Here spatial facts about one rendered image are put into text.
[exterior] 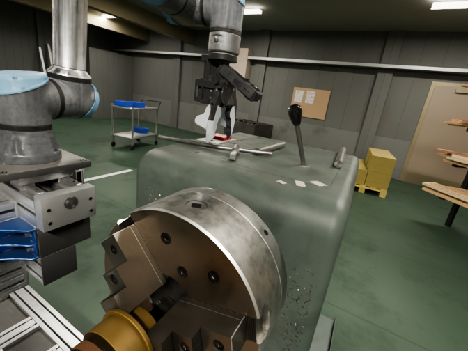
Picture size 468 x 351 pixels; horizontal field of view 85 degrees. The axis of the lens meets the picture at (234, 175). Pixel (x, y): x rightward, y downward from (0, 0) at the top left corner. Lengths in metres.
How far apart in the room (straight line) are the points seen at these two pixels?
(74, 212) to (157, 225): 0.42
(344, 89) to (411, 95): 1.38
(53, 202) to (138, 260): 0.39
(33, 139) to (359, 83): 6.63
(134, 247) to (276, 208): 0.25
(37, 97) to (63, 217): 0.31
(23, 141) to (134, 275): 0.54
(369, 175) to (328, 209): 4.69
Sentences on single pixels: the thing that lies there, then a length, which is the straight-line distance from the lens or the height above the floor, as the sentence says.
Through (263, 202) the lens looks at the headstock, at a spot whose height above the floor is 1.22.
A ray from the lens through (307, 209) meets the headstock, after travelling 0.47.
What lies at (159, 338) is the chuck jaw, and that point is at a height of 1.11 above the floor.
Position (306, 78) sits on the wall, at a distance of 7.20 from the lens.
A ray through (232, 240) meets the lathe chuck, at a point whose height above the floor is 1.21.
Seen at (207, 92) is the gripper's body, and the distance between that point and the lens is 0.66.
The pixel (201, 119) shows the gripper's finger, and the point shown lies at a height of 1.34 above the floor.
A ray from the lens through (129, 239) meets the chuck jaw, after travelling 0.43.
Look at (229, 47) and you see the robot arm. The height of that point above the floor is 1.51.
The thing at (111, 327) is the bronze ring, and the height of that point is 1.12.
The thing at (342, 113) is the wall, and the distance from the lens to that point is 6.96.
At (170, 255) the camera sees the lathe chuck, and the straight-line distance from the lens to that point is 0.41.
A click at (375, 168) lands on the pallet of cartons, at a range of 5.14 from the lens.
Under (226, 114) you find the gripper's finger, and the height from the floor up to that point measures 1.35.
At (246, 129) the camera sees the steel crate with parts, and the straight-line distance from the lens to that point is 6.58.
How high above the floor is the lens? 1.41
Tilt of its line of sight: 18 degrees down
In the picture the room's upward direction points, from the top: 8 degrees clockwise
